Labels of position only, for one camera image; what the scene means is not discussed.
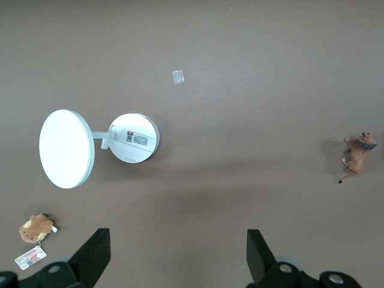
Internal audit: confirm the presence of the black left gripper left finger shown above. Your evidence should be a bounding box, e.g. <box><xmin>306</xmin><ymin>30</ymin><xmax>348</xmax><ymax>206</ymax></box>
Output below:
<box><xmin>0</xmin><ymin>227</ymin><xmax>111</xmax><ymax>288</ymax></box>

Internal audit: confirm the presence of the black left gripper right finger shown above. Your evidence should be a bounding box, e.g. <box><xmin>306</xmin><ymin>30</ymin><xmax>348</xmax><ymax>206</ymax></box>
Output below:
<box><xmin>246</xmin><ymin>229</ymin><xmax>359</xmax><ymax>288</ymax></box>

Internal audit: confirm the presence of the brown lion figurine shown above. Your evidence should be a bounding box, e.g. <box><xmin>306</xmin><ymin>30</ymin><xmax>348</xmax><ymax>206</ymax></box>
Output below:
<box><xmin>337</xmin><ymin>131</ymin><xmax>378</xmax><ymax>184</ymax></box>

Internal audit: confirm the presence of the white round desk lamp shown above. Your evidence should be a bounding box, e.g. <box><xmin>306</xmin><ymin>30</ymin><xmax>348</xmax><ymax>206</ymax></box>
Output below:
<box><xmin>39</xmin><ymin>109</ymin><xmax>161</xmax><ymax>190</ymax></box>

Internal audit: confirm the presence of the printed keychain tag card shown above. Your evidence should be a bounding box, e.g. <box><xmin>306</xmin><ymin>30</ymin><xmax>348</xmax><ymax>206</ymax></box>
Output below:
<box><xmin>14</xmin><ymin>240</ymin><xmax>47</xmax><ymax>271</ymax></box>

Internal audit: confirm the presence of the brown plush keychain toy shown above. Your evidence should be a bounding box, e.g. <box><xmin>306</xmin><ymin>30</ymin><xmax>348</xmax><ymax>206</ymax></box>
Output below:
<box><xmin>19</xmin><ymin>213</ymin><xmax>58</xmax><ymax>243</ymax></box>

